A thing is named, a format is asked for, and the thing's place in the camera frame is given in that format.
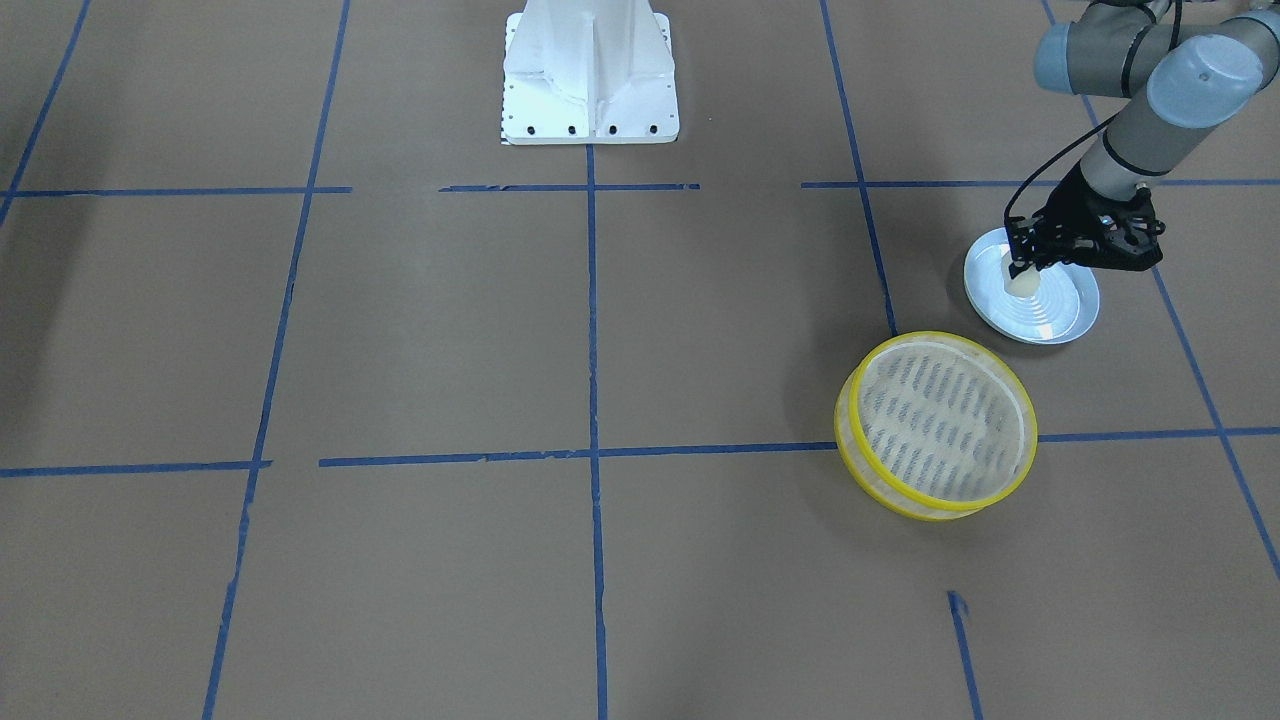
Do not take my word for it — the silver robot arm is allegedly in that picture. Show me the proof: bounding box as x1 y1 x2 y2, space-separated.
1004 1 1277 281

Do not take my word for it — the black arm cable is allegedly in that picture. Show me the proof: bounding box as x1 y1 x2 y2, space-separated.
1004 0 1187 251

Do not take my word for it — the white steamed bun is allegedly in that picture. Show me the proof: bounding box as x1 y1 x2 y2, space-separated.
1002 259 1041 299

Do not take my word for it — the yellow bamboo steamer basket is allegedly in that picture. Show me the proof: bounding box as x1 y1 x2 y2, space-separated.
833 331 1039 521

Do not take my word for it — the light blue plate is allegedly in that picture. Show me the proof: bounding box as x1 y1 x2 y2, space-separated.
963 229 1101 345

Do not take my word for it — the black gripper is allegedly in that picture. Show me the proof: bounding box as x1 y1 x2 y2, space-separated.
1006 167 1137 272

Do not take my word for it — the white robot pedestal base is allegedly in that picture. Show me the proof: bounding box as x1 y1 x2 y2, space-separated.
500 1 681 146

